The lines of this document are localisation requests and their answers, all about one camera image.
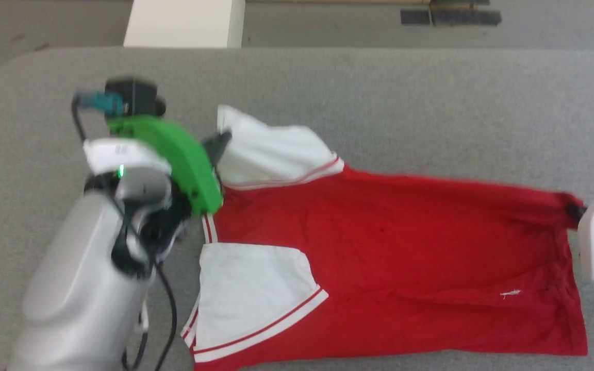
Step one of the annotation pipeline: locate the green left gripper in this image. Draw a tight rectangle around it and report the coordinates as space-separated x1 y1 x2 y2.
107 115 234 216

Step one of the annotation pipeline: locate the red and white basketball jersey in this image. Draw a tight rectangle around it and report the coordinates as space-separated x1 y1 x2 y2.
180 105 589 371

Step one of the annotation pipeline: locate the black left arm cable, teal plug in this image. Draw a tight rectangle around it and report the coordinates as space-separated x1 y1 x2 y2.
72 91 179 371

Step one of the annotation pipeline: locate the dark grey floor mat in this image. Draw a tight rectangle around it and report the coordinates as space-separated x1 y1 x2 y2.
428 0 491 7

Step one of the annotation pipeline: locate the small black floor mat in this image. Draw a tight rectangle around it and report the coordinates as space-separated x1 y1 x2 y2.
400 9 432 26

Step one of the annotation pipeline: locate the white box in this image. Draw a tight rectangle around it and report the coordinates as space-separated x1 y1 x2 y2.
123 0 246 49

